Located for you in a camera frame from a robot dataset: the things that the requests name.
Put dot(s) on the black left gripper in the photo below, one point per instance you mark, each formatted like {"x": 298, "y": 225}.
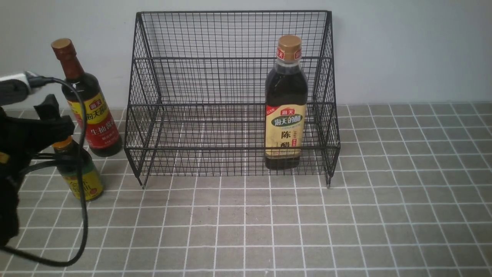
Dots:
{"x": 22, "y": 139}

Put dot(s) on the oyster sauce bottle orange cap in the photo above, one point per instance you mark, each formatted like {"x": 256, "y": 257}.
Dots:
{"x": 92, "y": 184}

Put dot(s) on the soy sauce bottle red label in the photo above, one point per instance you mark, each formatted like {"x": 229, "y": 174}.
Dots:
{"x": 101, "y": 130}

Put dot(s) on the vinegar bottle tan label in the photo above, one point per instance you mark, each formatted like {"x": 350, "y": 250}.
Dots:
{"x": 286, "y": 95}

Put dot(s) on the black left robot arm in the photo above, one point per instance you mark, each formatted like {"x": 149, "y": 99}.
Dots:
{"x": 16, "y": 88}

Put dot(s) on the black wire mesh rack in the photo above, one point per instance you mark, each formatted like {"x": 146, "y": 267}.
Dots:
{"x": 196, "y": 104}

